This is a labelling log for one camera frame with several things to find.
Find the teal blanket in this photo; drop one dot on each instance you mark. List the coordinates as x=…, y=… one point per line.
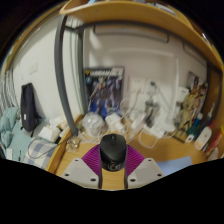
x=8, y=125

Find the white pump lotion bottle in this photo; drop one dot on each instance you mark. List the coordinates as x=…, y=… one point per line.
x=203, y=136

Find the blue robot model box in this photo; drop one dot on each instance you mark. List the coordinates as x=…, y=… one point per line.
x=103, y=90

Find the black computer mouse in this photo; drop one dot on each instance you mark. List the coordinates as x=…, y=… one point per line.
x=113, y=150

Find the colourful printed box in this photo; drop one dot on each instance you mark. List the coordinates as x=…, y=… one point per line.
x=198, y=90

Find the grey metal shelf frame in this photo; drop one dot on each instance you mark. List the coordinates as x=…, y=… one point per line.
x=61, y=83

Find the white wall box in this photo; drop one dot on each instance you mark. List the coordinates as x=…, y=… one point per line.
x=182, y=93

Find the metal cup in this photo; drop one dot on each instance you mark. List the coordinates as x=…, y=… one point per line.
x=152, y=111

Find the clear plastic wrapper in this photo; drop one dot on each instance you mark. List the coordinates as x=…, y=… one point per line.
x=73, y=144

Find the brown tree figure toy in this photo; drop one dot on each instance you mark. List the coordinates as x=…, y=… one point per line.
x=186, y=115

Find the clear round plastic bag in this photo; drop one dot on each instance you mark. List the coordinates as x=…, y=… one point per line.
x=93, y=124

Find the white power strip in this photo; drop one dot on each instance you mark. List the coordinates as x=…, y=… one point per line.
x=153, y=131

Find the white charger adapter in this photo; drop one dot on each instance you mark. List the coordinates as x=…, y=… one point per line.
x=137, y=121

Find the white desk lamp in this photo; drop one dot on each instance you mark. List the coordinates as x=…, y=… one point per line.
x=140, y=50

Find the small white cube clock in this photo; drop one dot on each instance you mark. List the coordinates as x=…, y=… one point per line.
x=190, y=138

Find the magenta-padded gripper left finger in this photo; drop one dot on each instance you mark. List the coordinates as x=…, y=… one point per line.
x=78, y=171

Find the white wall socket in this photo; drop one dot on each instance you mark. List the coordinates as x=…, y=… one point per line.
x=136, y=85
x=152, y=87

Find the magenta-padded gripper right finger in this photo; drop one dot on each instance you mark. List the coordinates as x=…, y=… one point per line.
x=146, y=171

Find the bed with checked sheet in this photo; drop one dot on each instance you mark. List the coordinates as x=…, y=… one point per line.
x=36, y=150

